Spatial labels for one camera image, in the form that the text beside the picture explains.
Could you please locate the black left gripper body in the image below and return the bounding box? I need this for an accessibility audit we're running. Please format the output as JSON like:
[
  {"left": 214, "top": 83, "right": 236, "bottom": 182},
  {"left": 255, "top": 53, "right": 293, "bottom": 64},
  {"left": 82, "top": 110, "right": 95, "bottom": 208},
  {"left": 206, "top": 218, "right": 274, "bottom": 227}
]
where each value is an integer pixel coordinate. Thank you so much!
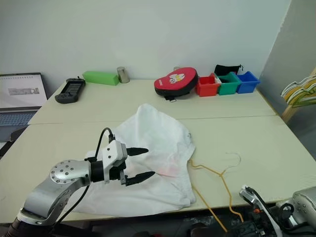
[{"left": 109, "top": 162, "right": 129, "bottom": 186}]

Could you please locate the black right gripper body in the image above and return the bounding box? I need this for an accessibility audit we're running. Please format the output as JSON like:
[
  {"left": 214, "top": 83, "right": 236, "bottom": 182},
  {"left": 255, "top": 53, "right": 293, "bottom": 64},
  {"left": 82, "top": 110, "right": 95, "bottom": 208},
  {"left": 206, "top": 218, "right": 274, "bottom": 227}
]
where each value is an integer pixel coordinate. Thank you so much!
[{"left": 232, "top": 208, "right": 273, "bottom": 237}]

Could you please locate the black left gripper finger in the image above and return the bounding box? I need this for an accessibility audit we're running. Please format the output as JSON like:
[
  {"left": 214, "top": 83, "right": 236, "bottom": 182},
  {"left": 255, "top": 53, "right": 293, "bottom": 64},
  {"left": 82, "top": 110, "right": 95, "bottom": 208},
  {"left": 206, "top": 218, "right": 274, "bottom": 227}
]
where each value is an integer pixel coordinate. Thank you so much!
[
  {"left": 125, "top": 171, "right": 156, "bottom": 187},
  {"left": 126, "top": 147, "right": 150, "bottom": 157}
]

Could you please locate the white cloth garment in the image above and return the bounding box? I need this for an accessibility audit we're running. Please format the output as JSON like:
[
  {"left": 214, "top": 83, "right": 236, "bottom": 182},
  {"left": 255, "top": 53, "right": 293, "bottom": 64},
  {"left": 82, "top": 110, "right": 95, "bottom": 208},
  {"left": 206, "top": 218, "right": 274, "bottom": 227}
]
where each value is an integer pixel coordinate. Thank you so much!
[{"left": 71, "top": 103, "right": 197, "bottom": 214}]

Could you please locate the yellow wire hanger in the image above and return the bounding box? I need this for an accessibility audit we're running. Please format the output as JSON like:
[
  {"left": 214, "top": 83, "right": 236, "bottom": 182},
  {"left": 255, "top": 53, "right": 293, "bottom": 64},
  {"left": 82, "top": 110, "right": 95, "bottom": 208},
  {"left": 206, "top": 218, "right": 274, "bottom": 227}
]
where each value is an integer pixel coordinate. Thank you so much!
[{"left": 189, "top": 152, "right": 244, "bottom": 233}]

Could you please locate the silver metal cup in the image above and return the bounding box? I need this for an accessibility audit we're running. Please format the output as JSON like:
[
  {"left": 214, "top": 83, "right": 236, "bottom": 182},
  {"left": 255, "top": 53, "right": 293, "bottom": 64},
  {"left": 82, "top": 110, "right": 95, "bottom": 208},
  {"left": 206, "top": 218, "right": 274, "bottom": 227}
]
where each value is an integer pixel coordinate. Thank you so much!
[{"left": 117, "top": 66, "right": 130, "bottom": 84}]

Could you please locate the red paddle case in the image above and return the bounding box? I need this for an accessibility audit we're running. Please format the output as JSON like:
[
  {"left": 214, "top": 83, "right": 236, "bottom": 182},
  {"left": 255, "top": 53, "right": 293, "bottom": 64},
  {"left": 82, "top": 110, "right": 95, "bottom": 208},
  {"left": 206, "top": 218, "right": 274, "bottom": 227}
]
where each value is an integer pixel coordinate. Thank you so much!
[{"left": 154, "top": 66, "right": 199, "bottom": 103}]

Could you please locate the green rectangular box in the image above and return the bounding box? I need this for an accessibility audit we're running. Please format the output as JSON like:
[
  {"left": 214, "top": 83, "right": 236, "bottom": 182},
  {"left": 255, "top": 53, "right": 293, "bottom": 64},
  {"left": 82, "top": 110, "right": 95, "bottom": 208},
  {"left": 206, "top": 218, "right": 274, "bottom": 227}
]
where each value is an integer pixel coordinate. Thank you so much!
[{"left": 82, "top": 71, "right": 120, "bottom": 86}]

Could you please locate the black handheld controller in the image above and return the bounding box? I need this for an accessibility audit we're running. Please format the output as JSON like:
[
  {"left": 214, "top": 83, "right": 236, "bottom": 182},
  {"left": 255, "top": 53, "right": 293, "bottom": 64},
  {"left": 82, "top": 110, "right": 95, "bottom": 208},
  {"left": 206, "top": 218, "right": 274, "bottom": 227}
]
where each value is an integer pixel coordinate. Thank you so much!
[{"left": 54, "top": 77, "right": 86, "bottom": 105}]

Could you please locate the red plastic bin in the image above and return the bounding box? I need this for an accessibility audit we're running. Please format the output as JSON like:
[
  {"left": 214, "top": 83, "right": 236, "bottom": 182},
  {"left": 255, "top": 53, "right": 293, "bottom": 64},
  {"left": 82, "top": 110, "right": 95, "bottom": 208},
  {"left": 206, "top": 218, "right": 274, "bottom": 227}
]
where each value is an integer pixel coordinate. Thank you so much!
[{"left": 196, "top": 76, "right": 221, "bottom": 97}]

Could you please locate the green plastic bin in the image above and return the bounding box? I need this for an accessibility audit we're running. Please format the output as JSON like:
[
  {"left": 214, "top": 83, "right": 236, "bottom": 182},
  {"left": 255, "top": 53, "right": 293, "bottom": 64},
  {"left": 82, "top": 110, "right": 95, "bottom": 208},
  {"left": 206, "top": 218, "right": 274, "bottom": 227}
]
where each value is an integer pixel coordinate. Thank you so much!
[{"left": 217, "top": 71, "right": 243, "bottom": 96}]

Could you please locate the open laptop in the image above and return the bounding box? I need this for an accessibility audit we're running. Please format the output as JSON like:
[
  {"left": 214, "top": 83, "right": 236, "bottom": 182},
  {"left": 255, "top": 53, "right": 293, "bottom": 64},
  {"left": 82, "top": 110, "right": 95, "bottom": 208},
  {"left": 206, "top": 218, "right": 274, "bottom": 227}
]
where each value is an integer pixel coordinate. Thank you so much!
[{"left": 0, "top": 72, "right": 49, "bottom": 143}]

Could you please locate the blue plastic bin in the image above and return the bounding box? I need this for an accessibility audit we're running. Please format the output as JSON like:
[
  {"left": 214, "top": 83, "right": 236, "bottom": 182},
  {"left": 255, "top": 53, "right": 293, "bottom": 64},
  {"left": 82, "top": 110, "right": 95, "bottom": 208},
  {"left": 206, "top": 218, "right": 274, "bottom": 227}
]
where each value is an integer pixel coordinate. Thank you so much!
[{"left": 236, "top": 71, "right": 261, "bottom": 94}]

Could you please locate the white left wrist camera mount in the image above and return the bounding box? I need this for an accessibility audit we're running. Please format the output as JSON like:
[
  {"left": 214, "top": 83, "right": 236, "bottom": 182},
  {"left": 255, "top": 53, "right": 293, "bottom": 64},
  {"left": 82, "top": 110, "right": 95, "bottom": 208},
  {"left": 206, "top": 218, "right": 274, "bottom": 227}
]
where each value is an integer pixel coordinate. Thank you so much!
[{"left": 102, "top": 141, "right": 128, "bottom": 185}]

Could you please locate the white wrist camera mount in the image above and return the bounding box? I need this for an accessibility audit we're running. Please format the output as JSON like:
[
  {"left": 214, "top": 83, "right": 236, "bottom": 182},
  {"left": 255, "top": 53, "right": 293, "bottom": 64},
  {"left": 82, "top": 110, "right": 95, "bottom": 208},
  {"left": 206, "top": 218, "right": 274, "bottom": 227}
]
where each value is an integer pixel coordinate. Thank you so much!
[
  {"left": 238, "top": 186, "right": 282, "bottom": 237},
  {"left": 102, "top": 141, "right": 128, "bottom": 185}
]

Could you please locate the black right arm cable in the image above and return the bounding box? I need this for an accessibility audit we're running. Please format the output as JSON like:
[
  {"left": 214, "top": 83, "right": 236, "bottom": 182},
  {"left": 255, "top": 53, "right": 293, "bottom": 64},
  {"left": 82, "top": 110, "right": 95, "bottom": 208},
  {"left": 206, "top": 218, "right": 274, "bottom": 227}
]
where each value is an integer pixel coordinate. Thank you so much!
[{"left": 246, "top": 187, "right": 272, "bottom": 223}]

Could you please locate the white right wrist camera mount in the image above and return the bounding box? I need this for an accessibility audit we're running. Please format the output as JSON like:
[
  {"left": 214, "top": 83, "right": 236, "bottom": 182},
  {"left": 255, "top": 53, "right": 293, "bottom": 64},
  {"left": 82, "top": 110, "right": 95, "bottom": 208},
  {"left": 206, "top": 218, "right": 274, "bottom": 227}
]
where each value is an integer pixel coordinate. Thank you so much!
[{"left": 238, "top": 186, "right": 282, "bottom": 237}]

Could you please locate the black drawstring pouch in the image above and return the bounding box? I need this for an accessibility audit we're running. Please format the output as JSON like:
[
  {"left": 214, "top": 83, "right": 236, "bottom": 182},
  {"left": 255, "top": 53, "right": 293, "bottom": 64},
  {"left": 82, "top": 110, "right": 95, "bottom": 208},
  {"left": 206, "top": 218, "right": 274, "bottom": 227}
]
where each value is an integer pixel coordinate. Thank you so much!
[{"left": 214, "top": 64, "right": 244, "bottom": 76}]

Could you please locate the wooden rack post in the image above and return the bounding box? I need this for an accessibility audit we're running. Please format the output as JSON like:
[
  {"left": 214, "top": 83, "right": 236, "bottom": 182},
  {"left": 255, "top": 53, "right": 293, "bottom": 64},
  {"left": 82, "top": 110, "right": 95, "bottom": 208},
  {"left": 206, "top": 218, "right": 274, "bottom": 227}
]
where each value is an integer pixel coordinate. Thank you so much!
[{"left": 281, "top": 103, "right": 301, "bottom": 122}]

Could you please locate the stack of wire hangers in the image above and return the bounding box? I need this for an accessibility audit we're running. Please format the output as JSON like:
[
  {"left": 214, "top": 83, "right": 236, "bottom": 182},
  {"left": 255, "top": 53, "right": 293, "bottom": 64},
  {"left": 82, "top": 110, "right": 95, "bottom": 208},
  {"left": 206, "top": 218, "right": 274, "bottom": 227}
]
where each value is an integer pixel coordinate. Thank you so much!
[{"left": 280, "top": 73, "right": 316, "bottom": 109}]

